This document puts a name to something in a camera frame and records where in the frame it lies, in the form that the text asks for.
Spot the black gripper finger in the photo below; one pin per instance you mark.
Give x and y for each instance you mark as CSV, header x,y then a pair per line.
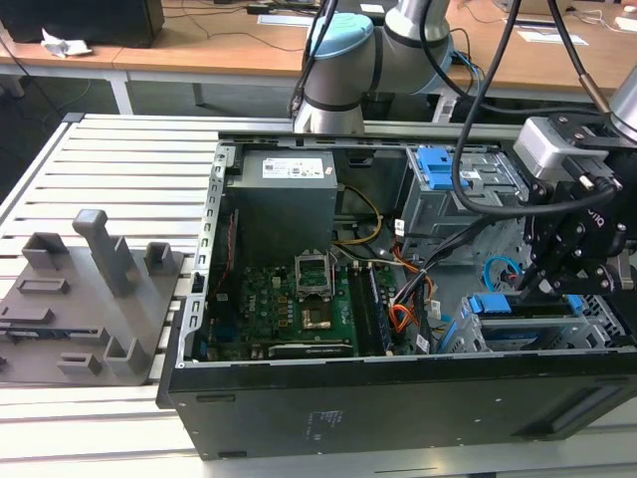
x,y
545,234
582,276

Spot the hard disk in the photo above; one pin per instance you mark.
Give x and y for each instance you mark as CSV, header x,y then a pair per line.
x,y
507,304

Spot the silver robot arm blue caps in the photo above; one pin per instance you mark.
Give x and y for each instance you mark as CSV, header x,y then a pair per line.
x,y
338,74

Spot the metal disk bay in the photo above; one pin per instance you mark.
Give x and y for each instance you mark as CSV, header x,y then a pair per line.
x,y
597,331

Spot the metal drive cage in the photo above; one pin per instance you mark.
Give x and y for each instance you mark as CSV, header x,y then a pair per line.
x,y
433,219

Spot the blue drive cage latch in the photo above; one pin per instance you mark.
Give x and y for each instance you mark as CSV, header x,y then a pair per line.
x,y
438,171

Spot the RAM stick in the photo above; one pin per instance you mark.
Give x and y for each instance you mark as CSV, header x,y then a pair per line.
x,y
379,309

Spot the white paper sheets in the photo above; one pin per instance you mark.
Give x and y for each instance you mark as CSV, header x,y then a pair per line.
x,y
537,35

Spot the CPU socket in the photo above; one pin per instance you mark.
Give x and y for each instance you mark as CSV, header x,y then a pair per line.
x,y
316,318

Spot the black graphics card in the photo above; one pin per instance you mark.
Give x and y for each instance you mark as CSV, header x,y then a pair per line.
x,y
308,348

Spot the black open PC case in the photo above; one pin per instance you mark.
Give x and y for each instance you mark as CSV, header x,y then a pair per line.
x,y
348,408

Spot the grey power supply unit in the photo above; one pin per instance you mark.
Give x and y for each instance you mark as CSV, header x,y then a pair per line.
x,y
278,214

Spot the green motherboard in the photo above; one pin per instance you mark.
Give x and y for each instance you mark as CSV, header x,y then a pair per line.
x,y
269,304

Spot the white paper sheet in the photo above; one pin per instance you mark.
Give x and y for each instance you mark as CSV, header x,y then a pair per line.
x,y
281,20

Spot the black power strip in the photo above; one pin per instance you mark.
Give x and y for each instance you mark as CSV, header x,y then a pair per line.
x,y
278,8

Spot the brown wooden desk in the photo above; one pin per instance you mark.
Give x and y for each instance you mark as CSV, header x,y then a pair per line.
x,y
60,62
209,50

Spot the grey parts rack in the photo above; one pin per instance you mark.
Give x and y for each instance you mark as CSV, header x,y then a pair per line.
x,y
89,309

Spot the black box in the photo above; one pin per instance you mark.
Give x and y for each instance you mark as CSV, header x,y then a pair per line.
x,y
89,20

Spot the crumpled white paper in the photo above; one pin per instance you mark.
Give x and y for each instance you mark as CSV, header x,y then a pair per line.
x,y
62,46

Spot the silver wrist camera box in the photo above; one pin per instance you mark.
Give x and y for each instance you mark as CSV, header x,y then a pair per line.
x,y
545,149

